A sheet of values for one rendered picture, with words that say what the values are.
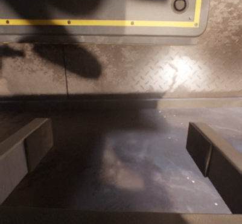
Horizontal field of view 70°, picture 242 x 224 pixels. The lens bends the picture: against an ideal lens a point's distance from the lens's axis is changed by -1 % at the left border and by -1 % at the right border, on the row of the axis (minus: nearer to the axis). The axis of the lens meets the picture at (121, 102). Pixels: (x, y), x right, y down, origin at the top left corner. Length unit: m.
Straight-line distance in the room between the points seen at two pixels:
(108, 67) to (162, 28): 0.38
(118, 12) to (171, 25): 0.13
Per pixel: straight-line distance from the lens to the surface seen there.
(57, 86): 0.87
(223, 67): 0.91
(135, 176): 0.39
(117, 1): 0.50
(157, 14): 0.49
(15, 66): 0.94
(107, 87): 0.82
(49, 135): 0.17
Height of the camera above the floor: 0.80
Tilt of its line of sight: 75 degrees down
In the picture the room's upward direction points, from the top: 175 degrees counter-clockwise
